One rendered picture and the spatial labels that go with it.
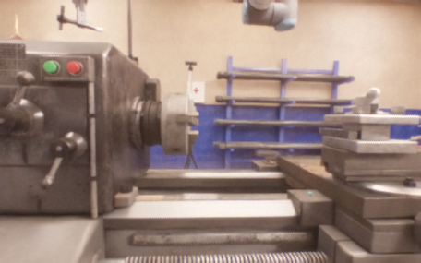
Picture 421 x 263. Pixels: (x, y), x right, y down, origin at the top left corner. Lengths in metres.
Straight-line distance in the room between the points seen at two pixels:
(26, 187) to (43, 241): 0.16
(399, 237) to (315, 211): 0.19
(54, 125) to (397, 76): 5.49
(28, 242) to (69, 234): 0.09
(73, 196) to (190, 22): 3.79
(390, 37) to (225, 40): 3.25
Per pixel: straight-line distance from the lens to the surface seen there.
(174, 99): 0.76
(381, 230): 0.67
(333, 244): 0.71
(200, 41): 4.07
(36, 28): 5.00
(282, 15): 1.00
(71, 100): 0.65
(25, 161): 0.73
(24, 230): 0.74
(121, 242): 0.76
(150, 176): 1.03
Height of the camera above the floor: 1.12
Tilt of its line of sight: 4 degrees down
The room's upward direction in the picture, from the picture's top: 1 degrees clockwise
